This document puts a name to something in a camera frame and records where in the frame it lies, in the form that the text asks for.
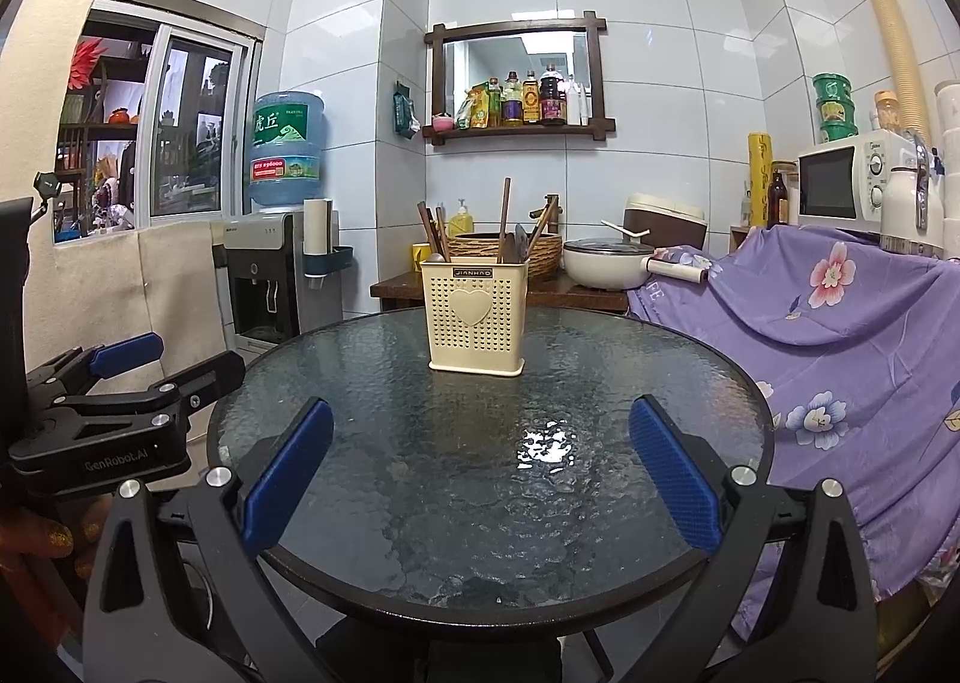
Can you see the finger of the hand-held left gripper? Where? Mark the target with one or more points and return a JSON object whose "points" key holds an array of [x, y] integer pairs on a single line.
{"points": [[214, 372], [127, 353]]}

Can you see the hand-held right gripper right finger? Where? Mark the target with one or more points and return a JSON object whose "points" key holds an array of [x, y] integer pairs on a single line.
{"points": [[675, 477]]}

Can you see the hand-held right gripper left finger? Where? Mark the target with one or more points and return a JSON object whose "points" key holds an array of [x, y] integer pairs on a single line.
{"points": [[289, 477]]}

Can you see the cream perforated utensil holder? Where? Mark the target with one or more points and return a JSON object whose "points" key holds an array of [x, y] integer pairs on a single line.
{"points": [[476, 331]]}

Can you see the brown wooden chopstick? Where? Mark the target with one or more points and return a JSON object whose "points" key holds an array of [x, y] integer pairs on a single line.
{"points": [[427, 222], [505, 218], [437, 237], [541, 229]]}

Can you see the plain black chopstick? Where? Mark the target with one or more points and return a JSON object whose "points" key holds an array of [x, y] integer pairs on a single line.
{"points": [[443, 222]]}

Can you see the person's left hand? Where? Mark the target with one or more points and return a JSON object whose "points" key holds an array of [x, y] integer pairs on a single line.
{"points": [[45, 533]]}

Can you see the beige cloth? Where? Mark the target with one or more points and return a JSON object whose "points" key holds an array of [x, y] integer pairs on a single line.
{"points": [[172, 278], [52, 38]]}

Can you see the grey water dispenser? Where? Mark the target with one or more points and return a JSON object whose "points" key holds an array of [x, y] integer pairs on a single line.
{"points": [[255, 241]]}

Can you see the white paper cup tube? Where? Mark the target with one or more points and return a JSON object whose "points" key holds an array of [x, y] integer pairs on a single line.
{"points": [[317, 226]]}

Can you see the purple floral cloth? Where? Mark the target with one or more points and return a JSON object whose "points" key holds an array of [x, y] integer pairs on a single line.
{"points": [[825, 368]]}

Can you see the dark wooden counter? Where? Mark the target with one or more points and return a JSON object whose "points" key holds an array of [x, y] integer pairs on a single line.
{"points": [[570, 293]]}

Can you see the wooden display shelf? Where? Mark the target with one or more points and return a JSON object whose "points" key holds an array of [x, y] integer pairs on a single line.
{"points": [[112, 128]]}

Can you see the yellow mug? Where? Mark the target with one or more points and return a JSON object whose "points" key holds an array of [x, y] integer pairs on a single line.
{"points": [[418, 259]]}

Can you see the blue water jug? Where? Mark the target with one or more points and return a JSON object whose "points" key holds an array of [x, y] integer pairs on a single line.
{"points": [[289, 151]]}

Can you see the small wooden box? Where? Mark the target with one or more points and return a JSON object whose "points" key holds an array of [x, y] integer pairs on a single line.
{"points": [[739, 238]]}

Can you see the white ladle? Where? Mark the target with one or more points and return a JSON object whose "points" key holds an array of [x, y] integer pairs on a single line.
{"points": [[626, 228]]}

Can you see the brown cream rice cooker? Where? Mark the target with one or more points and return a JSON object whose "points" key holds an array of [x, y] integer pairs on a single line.
{"points": [[664, 218]]}

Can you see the small clear bottle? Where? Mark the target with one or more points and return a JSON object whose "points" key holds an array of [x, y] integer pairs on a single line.
{"points": [[746, 203]]}

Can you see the yellow soap pump bottle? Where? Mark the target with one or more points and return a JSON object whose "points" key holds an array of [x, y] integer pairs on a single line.
{"points": [[461, 222]]}

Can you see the red artificial flower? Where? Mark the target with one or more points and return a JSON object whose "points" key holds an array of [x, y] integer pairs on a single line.
{"points": [[86, 65]]}

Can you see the woven basket sink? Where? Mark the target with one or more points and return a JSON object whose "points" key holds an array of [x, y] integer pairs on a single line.
{"points": [[480, 247]]}

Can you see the brown glass bottle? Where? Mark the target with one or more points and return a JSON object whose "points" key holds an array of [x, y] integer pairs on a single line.
{"points": [[778, 199]]}

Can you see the bronze faucet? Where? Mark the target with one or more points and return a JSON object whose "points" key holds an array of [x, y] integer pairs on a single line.
{"points": [[551, 207]]}

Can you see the yellow wrap roll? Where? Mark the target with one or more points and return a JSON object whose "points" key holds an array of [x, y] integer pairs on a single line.
{"points": [[760, 177]]}

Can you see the green hanging packet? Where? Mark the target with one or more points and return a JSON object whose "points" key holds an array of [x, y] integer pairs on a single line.
{"points": [[407, 109]]}

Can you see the white microwave oven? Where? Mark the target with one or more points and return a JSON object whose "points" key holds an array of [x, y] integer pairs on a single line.
{"points": [[829, 181]]}

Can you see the pink bowl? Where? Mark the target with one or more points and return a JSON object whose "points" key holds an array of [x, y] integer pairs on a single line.
{"points": [[444, 121]]}

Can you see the white thermos jug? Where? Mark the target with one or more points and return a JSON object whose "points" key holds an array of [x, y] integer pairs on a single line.
{"points": [[907, 203]]}

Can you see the yellow green snack packet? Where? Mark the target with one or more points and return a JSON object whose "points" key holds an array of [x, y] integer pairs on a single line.
{"points": [[472, 109]]}

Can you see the small white bottle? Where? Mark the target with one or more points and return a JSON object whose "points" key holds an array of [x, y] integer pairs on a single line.
{"points": [[584, 104]]}

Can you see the yellow oil bottle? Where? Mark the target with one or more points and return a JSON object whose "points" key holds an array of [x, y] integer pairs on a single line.
{"points": [[495, 104]]}

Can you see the white plastic bottle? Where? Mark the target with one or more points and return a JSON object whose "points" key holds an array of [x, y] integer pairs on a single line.
{"points": [[573, 102]]}

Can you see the dark soy sauce bottle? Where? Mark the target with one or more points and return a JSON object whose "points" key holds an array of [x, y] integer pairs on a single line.
{"points": [[553, 98]]}

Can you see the stack of green bowls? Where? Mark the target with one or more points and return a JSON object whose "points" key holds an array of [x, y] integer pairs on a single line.
{"points": [[834, 109]]}

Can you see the stack of white cups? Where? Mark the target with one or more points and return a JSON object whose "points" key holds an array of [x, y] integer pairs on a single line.
{"points": [[949, 173]]}

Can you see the jar with yellow contents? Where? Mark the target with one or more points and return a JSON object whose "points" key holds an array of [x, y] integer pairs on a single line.
{"points": [[886, 113]]}

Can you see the wooden framed mirror shelf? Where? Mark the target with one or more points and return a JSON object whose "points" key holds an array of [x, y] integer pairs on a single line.
{"points": [[517, 23]]}

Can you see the tall stack of paper cups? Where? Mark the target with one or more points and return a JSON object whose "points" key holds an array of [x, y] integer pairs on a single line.
{"points": [[896, 46]]}

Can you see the teal wall holder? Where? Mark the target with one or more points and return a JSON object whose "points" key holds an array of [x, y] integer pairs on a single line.
{"points": [[337, 259]]}

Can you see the black ball-head mount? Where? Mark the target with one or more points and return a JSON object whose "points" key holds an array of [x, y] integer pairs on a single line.
{"points": [[49, 186]]}

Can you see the sliding window frame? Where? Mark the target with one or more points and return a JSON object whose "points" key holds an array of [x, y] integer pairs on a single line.
{"points": [[157, 128]]}

